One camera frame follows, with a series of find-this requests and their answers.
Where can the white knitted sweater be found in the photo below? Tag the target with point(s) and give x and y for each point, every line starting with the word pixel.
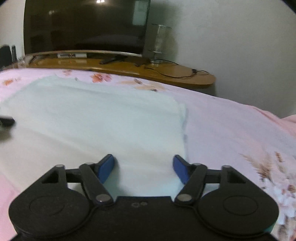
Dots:
pixel 92 120

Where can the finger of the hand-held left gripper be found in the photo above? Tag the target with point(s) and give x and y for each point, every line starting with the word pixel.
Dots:
pixel 7 121

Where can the black flat screen television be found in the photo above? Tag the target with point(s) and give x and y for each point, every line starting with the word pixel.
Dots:
pixel 81 23

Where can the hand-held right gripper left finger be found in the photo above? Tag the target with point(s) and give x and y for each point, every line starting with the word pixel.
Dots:
pixel 105 168

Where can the black chair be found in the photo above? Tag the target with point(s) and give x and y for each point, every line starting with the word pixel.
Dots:
pixel 5 56

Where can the silver set-top box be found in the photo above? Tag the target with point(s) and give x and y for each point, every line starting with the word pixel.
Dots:
pixel 71 55

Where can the black remote control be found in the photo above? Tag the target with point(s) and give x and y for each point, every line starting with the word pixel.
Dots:
pixel 107 60

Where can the clear glass vase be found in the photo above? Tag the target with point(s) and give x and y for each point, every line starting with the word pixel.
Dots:
pixel 159 39

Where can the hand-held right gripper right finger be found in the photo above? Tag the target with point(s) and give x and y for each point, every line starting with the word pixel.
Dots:
pixel 181 168

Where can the wooden television stand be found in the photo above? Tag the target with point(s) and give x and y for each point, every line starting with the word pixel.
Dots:
pixel 138 67

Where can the pink floral bed sheet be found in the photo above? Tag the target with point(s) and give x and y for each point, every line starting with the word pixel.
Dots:
pixel 231 129

